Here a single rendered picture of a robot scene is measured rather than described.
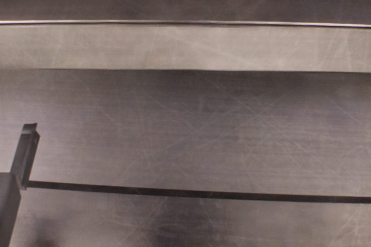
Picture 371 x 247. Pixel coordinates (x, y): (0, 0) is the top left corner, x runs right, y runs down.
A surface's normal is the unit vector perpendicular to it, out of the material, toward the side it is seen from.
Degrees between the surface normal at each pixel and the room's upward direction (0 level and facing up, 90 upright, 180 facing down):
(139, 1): 90
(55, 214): 90
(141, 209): 90
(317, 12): 90
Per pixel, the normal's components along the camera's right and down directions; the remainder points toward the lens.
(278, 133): 0.00, -0.07
